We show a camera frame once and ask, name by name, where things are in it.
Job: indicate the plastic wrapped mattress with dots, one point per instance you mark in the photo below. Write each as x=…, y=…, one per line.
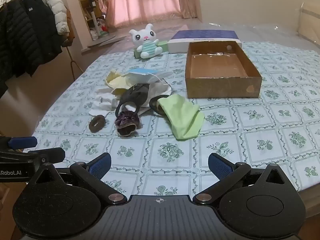
x=275, y=32

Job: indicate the white mesh cloth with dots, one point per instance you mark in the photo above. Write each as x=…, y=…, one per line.
x=165, y=74

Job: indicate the dark grey cloth mask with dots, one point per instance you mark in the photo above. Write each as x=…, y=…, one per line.
x=135, y=95

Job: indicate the white sock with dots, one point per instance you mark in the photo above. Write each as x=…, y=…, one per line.
x=102, y=102

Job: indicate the wooden bookshelf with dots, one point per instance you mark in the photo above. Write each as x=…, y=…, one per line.
x=85, y=5

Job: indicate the gold clothes rack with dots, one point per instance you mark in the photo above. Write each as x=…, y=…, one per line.
x=72, y=60

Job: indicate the white plush bunny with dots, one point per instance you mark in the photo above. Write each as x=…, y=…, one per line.
x=145, y=36

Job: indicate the green box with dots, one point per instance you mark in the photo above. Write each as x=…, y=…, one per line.
x=163, y=46

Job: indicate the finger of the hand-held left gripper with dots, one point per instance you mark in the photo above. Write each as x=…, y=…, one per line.
x=52, y=153
x=22, y=142

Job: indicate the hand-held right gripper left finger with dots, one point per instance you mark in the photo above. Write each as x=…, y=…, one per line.
x=100, y=166

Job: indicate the pink curtain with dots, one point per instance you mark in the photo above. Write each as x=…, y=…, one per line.
x=150, y=0

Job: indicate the wooden headboard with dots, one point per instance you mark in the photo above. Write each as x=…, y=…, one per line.
x=310, y=22

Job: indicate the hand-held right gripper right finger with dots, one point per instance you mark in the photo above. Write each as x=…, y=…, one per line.
x=220, y=165

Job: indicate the purple white box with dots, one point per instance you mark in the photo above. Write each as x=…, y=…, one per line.
x=200, y=35

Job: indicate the cardboard box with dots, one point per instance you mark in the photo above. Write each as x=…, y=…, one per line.
x=225, y=88

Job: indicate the yellow towel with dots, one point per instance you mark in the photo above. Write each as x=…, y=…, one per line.
x=117, y=82

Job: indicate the black down jacket white logo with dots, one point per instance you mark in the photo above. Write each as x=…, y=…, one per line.
x=42, y=37

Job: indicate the blue face mask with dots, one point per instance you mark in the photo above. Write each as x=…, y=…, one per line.
x=140, y=71

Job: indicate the dark purple scrunchie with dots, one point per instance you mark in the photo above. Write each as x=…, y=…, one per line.
x=125, y=120

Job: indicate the beige standing fan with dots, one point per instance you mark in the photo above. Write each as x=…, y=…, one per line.
x=94, y=20

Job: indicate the brown jacket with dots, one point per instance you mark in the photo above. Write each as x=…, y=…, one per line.
x=70, y=35

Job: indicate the red white bag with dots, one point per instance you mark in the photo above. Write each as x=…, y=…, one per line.
x=103, y=27

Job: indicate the green cloth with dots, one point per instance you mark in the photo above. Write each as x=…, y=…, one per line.
x=182, y=117

